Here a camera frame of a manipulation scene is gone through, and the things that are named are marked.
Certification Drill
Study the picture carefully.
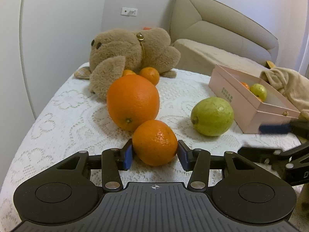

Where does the green guava fruit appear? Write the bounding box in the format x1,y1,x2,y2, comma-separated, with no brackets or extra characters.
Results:
250,83,268,102

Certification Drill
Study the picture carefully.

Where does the orange mandarin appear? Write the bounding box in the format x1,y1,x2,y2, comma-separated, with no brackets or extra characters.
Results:
122,69,136,77
132,120,177,166
139,67,160,86
241,82,250,90

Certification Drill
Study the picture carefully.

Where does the large orange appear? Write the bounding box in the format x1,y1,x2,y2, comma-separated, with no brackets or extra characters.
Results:
106,74,160,131

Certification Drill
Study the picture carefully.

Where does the pink cardboard box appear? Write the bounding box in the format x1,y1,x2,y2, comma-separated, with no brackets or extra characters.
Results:
208,65,300,134

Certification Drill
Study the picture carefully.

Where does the beige blanket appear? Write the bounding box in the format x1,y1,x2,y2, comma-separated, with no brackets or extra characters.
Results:
260,67,309,120

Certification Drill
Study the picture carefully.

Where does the white lace tablecloth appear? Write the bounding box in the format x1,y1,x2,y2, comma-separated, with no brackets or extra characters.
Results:
0,62,305,230

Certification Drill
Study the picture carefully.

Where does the brown plush bunny toy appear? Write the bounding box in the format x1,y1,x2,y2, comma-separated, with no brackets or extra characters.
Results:
74,28,181,100

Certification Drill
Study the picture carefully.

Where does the beige upholstered bed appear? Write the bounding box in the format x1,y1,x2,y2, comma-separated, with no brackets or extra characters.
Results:
169,0,279,77

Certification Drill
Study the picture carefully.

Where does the white wall socket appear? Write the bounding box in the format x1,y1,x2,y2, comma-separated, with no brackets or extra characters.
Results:
121,7,138,17

